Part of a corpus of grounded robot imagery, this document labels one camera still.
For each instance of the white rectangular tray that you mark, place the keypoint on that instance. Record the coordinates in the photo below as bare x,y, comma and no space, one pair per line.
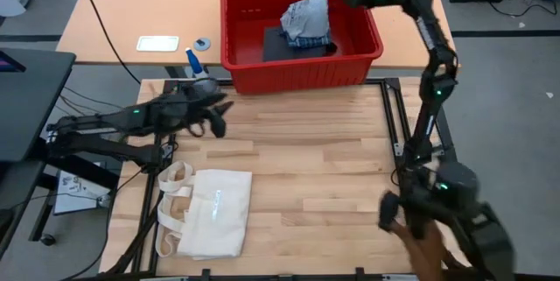
157,44

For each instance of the person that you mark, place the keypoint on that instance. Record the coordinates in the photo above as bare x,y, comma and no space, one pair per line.
485,241

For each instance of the black garment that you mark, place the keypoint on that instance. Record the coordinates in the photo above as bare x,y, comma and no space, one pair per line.
275,49

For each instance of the person's hand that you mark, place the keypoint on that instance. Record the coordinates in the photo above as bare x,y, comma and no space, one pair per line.
388,211

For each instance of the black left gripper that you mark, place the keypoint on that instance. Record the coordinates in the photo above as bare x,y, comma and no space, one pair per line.
179,110

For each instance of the spray bottle with blue nozzle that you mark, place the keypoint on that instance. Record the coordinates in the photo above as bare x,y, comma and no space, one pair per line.
194,64

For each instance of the white canvas tote bag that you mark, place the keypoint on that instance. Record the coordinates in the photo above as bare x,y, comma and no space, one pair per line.
219,215

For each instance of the white sheet with screws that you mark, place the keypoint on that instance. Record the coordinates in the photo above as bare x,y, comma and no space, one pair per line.
79,193

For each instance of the red plastic bin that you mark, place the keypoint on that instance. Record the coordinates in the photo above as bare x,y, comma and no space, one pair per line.
249,23

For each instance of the blue plaid garment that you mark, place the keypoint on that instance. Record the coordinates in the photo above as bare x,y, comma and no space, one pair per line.
306,20

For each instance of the black aluminium rig frame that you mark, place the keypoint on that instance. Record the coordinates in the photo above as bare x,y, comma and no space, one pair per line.
144,246

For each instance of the black side desk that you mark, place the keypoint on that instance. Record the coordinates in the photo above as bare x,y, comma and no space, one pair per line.
30,97

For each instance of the black caster wheel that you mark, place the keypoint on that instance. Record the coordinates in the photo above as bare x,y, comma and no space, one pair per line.
48,240

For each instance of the person's forearm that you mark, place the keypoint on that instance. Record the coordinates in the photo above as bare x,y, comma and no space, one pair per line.
422,255

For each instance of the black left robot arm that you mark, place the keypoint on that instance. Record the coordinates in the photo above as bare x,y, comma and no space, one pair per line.
96,123

